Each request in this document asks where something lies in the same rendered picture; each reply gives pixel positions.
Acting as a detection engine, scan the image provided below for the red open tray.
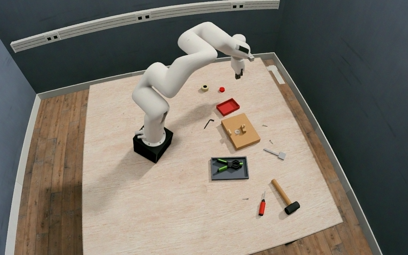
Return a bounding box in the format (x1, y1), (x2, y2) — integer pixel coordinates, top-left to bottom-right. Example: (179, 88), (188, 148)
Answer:
(216, 98), (240, 116)

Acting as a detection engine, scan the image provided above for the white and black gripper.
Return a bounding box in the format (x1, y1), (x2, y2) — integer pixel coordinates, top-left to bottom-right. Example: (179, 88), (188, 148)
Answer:
(231, 58), (245, 80)

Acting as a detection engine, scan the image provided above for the light brown wooden bench board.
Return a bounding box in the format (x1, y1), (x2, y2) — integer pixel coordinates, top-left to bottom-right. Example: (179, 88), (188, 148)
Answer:
(221, 113), (261, 151)

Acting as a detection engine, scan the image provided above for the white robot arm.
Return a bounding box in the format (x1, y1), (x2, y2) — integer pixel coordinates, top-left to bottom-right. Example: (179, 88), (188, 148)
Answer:
(132, 22), (255, 147)

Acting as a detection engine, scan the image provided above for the red-handled screwdriver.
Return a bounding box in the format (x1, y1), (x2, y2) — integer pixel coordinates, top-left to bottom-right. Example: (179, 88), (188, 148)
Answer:
(259, 191), (266, 216)

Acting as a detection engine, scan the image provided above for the black spring clamp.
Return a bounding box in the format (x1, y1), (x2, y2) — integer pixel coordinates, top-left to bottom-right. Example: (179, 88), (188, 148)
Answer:
(217, 158), (243, 172)

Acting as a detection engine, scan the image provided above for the black-headed mallet with wooden handle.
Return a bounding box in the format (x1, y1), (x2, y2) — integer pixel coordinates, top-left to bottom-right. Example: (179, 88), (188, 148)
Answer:
(271, 179), (300, 215)

